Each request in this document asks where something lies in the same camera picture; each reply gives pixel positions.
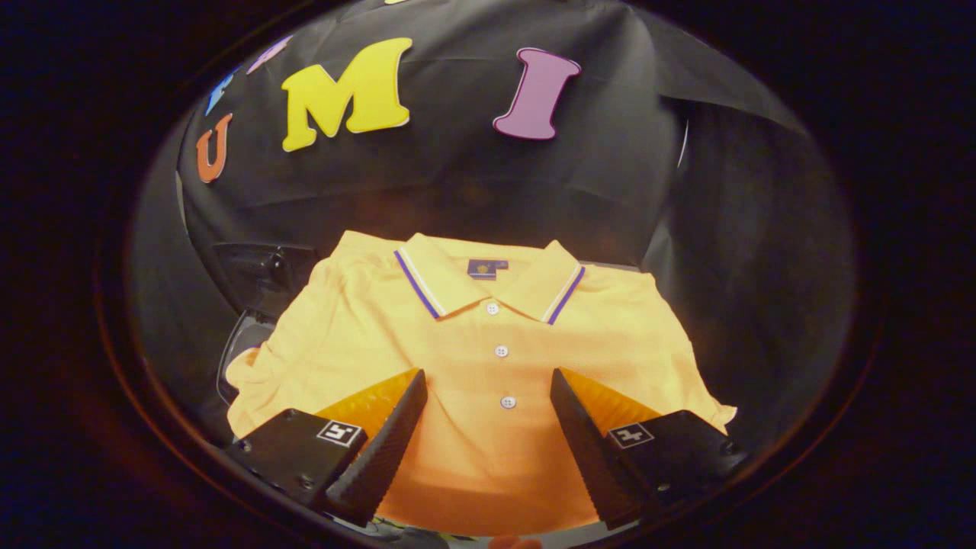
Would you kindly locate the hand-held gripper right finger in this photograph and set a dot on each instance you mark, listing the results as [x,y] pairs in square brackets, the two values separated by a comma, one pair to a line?
[595,457]

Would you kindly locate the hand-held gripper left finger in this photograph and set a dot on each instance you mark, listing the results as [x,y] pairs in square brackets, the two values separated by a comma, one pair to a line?
[385,450]

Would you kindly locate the yellow polo shirt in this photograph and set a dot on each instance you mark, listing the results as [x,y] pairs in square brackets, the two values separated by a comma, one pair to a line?
[496,457]

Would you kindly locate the black backdrop cloth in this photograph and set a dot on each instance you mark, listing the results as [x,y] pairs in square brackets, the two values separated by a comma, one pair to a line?
[457,183]

